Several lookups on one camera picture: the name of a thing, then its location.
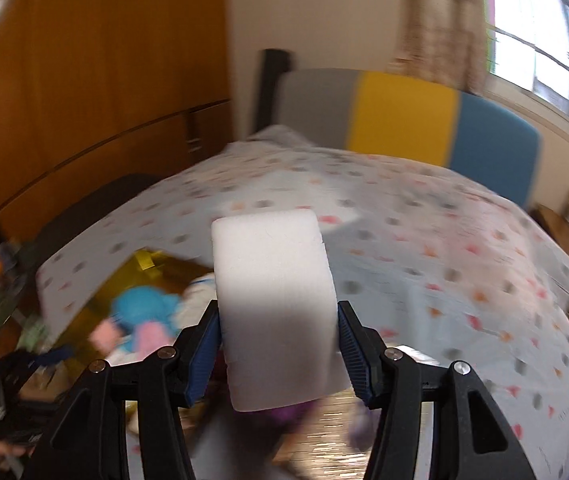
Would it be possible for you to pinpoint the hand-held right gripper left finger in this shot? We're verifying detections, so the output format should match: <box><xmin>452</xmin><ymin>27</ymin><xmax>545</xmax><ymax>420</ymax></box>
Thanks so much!
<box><xmin>22</xmin><ymin>300</ymin><xmax>222</xmax><ymax>480</ymax></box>

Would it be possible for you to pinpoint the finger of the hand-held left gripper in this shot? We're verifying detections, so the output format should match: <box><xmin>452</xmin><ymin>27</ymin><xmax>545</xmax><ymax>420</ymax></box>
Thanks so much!
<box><xmin>9</xmin><ymin>342</ymin><xmax>78</xmax><ymax>376</ymax></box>

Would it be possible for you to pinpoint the purple tissue box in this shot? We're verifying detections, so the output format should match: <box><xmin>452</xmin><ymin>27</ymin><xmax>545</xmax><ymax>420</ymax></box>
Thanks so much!
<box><xmin>214</xmin><ymin>350</ymin><xmax>315</xmax><ymax>431</ymax></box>

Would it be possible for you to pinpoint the barred window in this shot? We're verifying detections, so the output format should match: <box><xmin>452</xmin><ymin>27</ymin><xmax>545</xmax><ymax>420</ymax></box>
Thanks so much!
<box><xmin>485</xmin><ymin>0</ymin><xmax>569</xmax><ymax>141</ymax></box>

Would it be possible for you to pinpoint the gold tin box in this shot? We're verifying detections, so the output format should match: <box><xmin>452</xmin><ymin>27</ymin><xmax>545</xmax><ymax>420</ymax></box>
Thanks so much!
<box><xmin>47</xmin><ymin>247</ymin><xmax>215</xmax><ymax>411</ymax></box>

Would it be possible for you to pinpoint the beige starfish print curtain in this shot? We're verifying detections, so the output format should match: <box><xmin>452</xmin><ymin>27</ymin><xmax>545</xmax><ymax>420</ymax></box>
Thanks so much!
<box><xmin>389</xmin><ymin>0</ymin><xmax>490</xmax><ymax>93</ymax></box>

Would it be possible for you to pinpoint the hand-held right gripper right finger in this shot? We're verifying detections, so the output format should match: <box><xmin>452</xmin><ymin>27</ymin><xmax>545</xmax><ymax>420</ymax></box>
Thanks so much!
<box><xmin>337</xmin><ymin>301</ymin><xmax>538</xmax><ymax>480</ymax></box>

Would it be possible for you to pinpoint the wooden wardrobe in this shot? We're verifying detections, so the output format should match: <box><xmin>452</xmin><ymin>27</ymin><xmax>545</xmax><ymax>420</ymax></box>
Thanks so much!
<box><xmin>0</xmin><ymin>0</ymin><xmax>232</xmax><ymax>271</ymax></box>

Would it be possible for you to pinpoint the ornate gold tissue box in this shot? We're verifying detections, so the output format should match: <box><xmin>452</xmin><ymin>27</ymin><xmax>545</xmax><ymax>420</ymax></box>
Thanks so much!
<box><xmin>284</xmin><ymin>390</ymin><xmax>445</xmax><ymax>480</ymax></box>

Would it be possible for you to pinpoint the pink towel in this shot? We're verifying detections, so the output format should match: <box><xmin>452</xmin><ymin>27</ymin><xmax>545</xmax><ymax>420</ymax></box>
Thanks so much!
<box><xmin>88</xmin><ymin>317</ymin><xmax>178</xmax><ymax>358</ymax></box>

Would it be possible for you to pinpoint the grey yellow blue headboard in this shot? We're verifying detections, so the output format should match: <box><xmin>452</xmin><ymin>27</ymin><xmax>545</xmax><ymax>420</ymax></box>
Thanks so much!
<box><xmin>277</xmin><ymin>67</ymin><xmax>543</xmax><ymax>211</ymax></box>

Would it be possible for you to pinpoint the white sponge block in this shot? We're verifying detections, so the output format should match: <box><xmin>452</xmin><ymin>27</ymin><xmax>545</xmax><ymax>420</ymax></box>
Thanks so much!
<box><xmin>211</xmin><ymin>208</ymin><xmax>353</xmax><ymax>413</ymax></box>

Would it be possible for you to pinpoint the teal plush toy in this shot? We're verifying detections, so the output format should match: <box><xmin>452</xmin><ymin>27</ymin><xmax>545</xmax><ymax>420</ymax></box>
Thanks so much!
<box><xmin>109</xmin><ymin>285</ymin><xmax>182</xmax><ymax>356</ymax></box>

